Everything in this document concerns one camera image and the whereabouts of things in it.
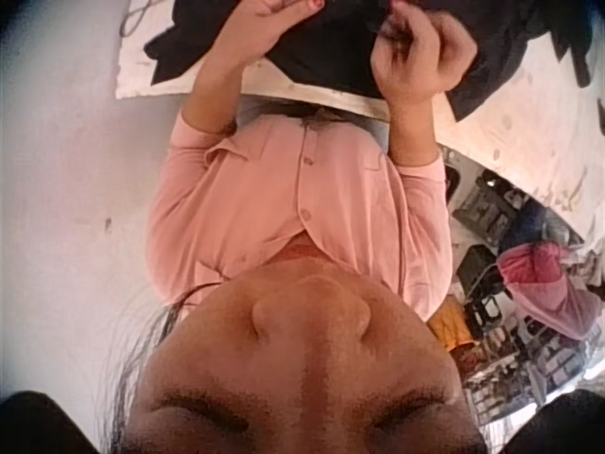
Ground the dark navy garment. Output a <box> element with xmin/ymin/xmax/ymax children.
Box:
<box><xmin>143</xmin><ymin>0</ymin><xmax>605</xmax><ymax>125</ymax></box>

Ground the orange cloth bundle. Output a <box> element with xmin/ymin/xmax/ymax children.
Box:
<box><xmin>426</xmin><ymin>296</ymin><xmax>475</xmax><ymax>355</ymax></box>

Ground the person's right hand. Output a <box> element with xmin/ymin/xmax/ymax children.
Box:
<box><xmin>370</xmin><ymin>0</ymin><xmax>479</xmax><ymax>109</ymax></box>

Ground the person's left hand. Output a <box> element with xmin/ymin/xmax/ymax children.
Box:
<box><xmin>222</xmin><ymin>0</ymin><xmax>328</xmax><ymax>66</ymax></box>

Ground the heap of stored clutter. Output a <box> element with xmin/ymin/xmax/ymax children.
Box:
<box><xmin>439</xmin><ymin>144</ymin><xmax>605</xmax><ymax>420</ymax></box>

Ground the pink cloth bag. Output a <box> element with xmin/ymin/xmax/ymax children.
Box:
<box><xmin>497</xmin><ymin>239</ymin><xmax>600</xmax><ymax>342</ymax></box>

